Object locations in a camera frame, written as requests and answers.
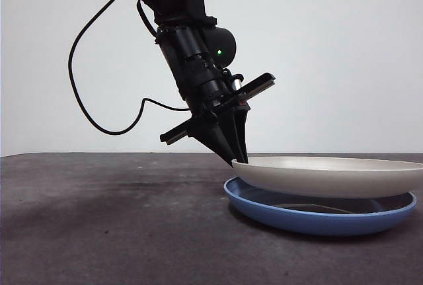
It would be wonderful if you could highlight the white round plate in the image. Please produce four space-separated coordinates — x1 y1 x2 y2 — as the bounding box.
231 155 423 199

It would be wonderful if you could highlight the blue round plate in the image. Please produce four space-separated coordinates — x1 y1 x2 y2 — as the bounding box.
223 176 417 236

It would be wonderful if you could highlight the long black left arm cable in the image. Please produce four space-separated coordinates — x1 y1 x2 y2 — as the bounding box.
67 0 192 135

